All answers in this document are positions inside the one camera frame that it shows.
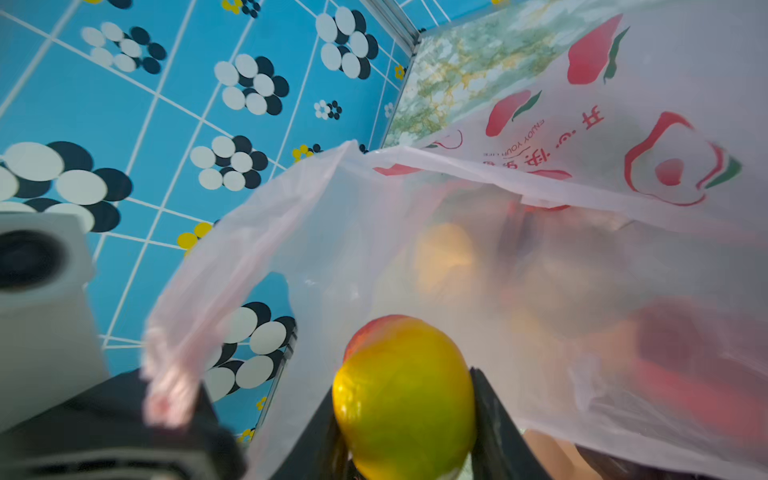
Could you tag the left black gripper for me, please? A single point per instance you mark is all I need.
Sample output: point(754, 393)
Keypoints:
point(100, 434)

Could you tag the pink plastic bag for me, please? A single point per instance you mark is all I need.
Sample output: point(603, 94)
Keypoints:
point(596, 244)

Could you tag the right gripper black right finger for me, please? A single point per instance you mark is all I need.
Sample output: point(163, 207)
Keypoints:
point(500, 452)

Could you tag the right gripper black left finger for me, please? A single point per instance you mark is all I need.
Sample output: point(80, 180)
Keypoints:
point(320, 452)

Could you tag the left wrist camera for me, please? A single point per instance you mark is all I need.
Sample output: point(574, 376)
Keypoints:
point(50, 349)

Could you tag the small yellow red mango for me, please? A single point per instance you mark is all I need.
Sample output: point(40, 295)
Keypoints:
point(404, 401)

